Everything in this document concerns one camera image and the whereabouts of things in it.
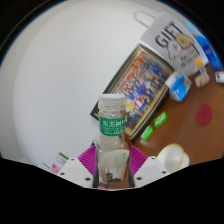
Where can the clear plastic bottle green label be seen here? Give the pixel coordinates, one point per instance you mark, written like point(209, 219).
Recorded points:
point(112, 133)

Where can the blue detergent bottle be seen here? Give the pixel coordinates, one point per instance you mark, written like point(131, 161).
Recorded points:
point(208, 50)

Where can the white printed paper gift bag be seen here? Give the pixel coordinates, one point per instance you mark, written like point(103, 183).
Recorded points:
point(170, 40)

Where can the framed group picture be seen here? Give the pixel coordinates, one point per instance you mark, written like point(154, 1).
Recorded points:
point(140, 86)

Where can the colourful puzzle cube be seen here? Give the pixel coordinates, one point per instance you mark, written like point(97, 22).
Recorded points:
point(200, 66)

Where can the blue tissue pack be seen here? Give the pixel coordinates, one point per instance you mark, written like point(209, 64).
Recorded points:
point(180, 86)

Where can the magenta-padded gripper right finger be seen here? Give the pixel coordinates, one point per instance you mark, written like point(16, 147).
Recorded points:
point(148, 170)

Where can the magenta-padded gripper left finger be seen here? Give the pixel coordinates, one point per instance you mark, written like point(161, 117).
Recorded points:
point(78, 170)

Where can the white mug yellow rim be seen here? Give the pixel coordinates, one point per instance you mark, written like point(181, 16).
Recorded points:
point(171, 158)

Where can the small green packet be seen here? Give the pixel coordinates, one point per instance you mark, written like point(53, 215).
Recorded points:
point(146, 133)
point(160, 119)

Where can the white remote control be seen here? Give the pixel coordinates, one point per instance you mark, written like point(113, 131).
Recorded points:
point(220, 76)

